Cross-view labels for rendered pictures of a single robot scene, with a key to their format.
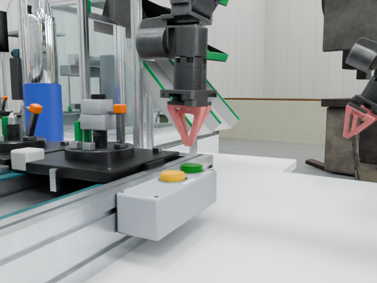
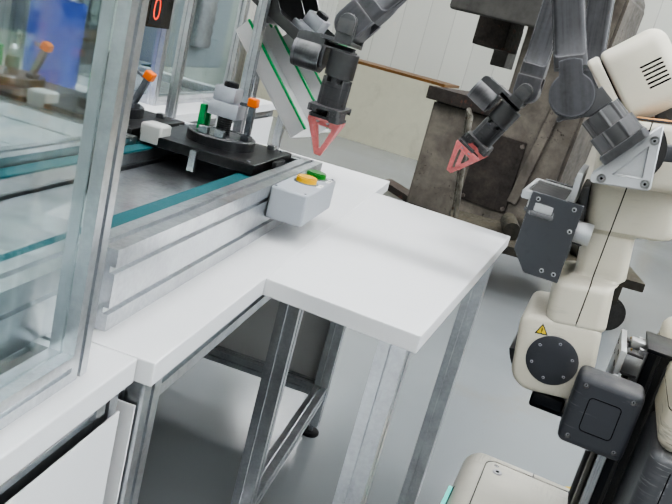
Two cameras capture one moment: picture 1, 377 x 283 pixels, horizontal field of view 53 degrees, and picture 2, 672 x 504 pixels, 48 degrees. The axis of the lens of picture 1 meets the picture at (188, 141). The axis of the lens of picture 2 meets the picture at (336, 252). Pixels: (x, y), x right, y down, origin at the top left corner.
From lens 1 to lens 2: 86 cm
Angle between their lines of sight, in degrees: 18
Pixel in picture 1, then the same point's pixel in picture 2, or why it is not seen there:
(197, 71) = (343, 93)
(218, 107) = not seen: hidden behind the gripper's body
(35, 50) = not seen: outside the picture
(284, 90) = (369, 43)
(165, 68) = (274, 47)
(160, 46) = (314, 62)
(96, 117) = (229, 106)
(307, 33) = not seen: outside the picture
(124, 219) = (274, 207)
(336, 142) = (435, 161)
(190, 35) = (345, 62)
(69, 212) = (253, 193)
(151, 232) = (296, 220)
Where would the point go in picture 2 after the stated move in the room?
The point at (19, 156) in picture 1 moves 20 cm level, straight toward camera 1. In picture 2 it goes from (153, 130) to (199, 159)
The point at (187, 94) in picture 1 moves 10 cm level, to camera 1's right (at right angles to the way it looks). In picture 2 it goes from (333, 113) to (383, 124)
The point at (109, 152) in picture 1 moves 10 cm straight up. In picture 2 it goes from (239, 144) to (250, 94)
